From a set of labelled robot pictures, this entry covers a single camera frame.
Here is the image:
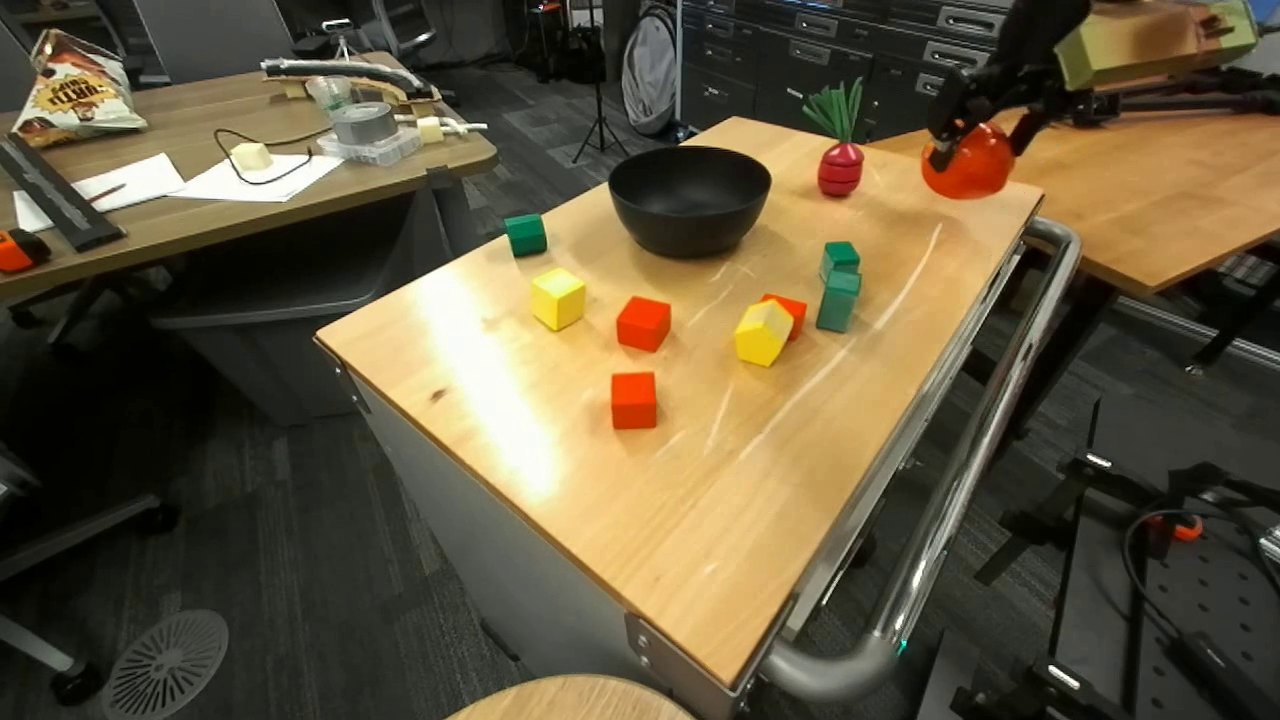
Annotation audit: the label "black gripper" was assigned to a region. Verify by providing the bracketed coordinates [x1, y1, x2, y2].
[924, 0, 1098, 178]

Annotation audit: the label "red toy radish green leaves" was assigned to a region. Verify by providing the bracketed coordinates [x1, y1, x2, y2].
[799, 73, 873, 206]

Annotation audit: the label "large green wooden block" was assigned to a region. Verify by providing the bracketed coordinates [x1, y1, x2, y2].
[813, 269, 865, 336]

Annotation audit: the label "orange wooden block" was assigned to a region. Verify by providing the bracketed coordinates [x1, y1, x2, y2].
[608, 368, 664, 432]
[762, 290, 813, 340]

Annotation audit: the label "yellow wooden block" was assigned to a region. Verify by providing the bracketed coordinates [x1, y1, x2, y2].
[731, 295, 799, 373]

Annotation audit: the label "black bowl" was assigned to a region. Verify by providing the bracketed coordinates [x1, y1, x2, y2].
[605, 141, 776, 266]

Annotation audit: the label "red wooden cube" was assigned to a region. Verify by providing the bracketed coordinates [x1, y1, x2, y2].
[613, 293, 676, 356]

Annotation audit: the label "yellow wooden cube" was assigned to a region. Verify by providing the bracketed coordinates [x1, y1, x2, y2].
[529, 266, 593, 336]

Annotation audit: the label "black drawer cabinet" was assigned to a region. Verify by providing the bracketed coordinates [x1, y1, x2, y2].
[693, 0, 1032, 146]

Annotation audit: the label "black folded tripod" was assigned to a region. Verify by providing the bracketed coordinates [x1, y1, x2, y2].
[1056, 65, 1280, 132]

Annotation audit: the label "light wooden table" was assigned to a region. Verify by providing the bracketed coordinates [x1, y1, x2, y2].
[873, 70, 1280, 302]

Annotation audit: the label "round standing fan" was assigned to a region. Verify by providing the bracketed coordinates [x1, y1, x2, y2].
[618, 0, 687, 132]

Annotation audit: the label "grey tape roll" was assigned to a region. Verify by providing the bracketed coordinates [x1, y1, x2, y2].
[326, 98, 408, 170]

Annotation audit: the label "grey metal tool cart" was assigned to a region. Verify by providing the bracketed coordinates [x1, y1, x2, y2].
[312, 215, 1085, 720]

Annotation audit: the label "curved white black device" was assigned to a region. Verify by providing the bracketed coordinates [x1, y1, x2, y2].
[258, 54, 442, 99]

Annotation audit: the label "round wooden stool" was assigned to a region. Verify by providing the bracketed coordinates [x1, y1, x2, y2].
[445, 669, 700, 720]

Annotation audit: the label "white paper sheet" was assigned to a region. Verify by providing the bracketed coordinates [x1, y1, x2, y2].
[167, 148, 349, 209]
[10, 148, 187, 236]

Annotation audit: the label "white power adapter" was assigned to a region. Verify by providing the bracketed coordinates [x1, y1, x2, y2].
[227, 136, 280, 178]

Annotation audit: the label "grey office chair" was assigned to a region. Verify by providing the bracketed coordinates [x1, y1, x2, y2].
[134, 0, 301, 82]

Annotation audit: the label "brown wooden desk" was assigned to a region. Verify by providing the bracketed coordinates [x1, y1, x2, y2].
[0, 65, 501, 313]

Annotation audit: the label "chips bag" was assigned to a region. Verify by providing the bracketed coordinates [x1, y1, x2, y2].
[10, 26, 154, 148]

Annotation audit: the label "small orange object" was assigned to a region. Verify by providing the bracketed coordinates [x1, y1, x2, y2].
[0, 230, 58, 281]

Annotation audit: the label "round grey floor disc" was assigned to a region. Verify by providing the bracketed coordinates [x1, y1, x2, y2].
[98, 608, 233, 720]

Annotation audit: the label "black office chair base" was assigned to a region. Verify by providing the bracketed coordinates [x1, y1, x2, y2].
[0, 435, 181, 707]

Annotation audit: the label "wrist camera with beige mount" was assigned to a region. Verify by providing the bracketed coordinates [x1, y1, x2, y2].
[1053, 0, 1262, 98]

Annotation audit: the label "steel cart handle bar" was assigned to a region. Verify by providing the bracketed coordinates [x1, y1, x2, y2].
[762, 215, 1085, 704]

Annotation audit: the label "orange clamp handle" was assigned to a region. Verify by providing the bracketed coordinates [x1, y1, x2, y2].
[1139, 508, 1212, 550]

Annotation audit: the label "black metal stand frame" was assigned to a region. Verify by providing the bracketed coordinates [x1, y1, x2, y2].
[934, 395, 1280, 720]

